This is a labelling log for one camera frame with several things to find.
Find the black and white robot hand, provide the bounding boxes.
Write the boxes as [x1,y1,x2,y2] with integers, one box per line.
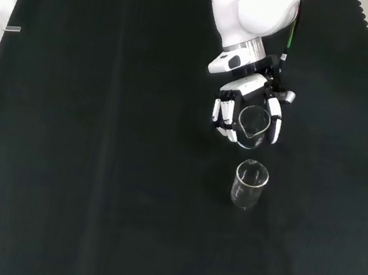
[207,46,304,153]

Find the clear glass beaker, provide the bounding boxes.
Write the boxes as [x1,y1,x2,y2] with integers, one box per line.
[228,156,272,213]
[233,103,274,153]

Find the black bench cloth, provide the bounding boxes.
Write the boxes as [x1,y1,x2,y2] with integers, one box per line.
[0,0,368,275]

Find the clear cloth clip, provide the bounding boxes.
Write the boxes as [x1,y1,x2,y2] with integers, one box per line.
[4,24,23,35]

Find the white wrist camera shell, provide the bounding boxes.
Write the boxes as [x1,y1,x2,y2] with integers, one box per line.
[206,48,247,79]

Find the green cable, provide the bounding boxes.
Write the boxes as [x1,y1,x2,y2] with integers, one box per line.
[278,6,302,63]

